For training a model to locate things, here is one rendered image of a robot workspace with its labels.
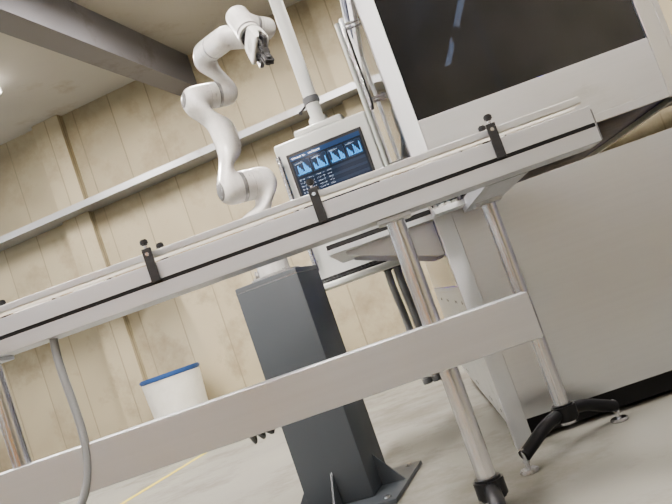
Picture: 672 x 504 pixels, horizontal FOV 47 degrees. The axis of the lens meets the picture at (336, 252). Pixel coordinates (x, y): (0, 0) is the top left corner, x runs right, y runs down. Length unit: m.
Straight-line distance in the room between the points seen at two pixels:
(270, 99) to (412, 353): 5.19
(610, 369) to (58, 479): 1.81
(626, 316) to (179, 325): 5.09
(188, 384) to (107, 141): 2.46
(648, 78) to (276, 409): 1.78
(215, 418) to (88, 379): 5.87
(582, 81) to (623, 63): 0.16
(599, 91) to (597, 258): 0.59
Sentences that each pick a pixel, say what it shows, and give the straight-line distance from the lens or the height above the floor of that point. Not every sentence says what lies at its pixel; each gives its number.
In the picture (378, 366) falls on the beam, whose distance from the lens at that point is 1.99.
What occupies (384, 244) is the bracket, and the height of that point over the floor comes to 0.84.
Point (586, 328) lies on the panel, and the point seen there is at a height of 0.32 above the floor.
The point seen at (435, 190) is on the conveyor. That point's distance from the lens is 1.98.
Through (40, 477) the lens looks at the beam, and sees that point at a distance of 2.25.
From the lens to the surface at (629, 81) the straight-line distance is 2.99.
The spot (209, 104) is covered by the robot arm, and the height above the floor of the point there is 1.56.
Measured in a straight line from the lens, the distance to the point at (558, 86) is 2.93.
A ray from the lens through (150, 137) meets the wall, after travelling 7.46.
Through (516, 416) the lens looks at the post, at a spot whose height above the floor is 0.11.
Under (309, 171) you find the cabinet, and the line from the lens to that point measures 3.88.
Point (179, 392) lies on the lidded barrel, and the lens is 6.75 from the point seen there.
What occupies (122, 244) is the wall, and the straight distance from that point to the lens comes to 7.57.
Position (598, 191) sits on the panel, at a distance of 2.89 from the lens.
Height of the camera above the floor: 0.65
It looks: 4 degrees up
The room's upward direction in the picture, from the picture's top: 19 degrees counter-clockwise
